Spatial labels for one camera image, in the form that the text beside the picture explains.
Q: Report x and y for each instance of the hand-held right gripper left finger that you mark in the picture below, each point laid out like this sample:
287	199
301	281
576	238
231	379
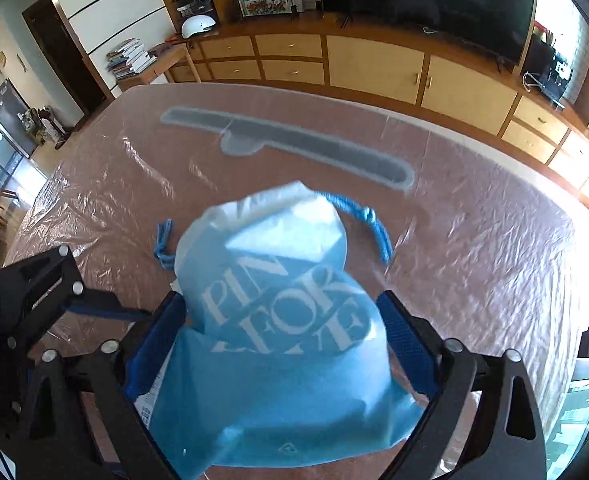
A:
149	350

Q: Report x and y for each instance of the wooden side table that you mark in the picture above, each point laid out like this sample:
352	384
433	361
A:
169	60

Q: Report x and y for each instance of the stack of books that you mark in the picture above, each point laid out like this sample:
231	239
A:
132	57

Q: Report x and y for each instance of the dark wooden door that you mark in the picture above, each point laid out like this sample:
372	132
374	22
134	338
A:
64	50

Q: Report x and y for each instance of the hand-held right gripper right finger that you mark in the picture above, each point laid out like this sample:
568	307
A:
409	350

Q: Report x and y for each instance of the wooden television cabinet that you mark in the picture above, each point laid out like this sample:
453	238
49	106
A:
374	70

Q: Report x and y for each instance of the black flat television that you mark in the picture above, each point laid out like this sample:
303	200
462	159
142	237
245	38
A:
424	5

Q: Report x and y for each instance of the white helmet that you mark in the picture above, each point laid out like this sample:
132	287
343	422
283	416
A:
199	26

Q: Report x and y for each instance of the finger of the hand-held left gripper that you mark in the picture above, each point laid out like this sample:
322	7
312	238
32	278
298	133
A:
99	311

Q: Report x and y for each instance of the black coffee machine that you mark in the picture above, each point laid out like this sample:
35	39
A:
547	70

